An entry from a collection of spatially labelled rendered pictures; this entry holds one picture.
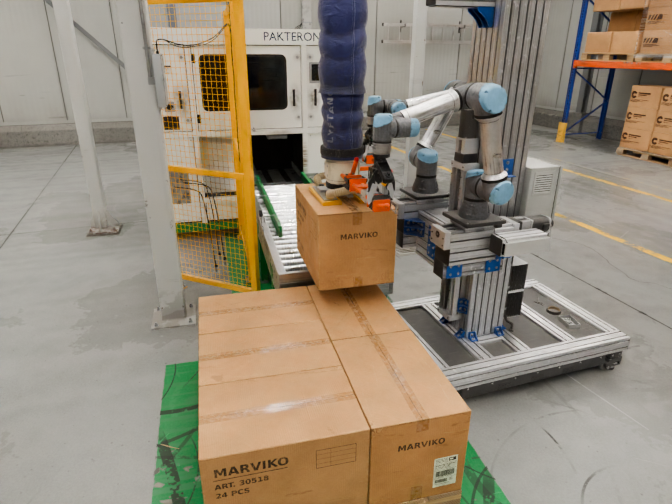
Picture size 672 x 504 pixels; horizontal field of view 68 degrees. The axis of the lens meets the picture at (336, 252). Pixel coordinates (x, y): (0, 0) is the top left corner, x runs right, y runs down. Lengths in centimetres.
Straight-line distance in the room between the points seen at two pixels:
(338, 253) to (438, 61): 1088
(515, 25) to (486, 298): 143
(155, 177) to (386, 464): 224
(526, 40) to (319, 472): 211
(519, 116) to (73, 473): 272
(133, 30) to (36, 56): 824
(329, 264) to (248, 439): 97
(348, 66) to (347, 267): 95
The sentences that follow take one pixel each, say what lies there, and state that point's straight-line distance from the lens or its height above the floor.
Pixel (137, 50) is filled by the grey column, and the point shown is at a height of 179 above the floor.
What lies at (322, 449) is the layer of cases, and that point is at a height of 49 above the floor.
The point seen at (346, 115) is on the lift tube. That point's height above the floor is 150.
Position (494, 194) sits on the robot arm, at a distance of 232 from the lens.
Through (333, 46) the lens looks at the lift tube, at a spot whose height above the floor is 181.
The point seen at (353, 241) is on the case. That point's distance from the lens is 243.
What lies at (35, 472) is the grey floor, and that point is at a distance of 284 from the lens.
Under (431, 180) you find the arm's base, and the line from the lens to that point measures 289.
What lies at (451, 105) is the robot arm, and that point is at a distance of 229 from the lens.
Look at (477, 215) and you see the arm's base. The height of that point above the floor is 106.
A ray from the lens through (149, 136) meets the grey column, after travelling 333.
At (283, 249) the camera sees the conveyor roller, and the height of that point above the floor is 53.
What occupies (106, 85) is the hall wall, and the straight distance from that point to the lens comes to 1135.
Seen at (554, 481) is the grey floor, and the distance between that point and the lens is 265.
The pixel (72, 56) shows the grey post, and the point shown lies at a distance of 550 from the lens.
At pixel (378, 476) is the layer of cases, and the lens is 206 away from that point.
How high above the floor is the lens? 180
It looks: 22 degrees down
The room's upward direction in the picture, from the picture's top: straight up
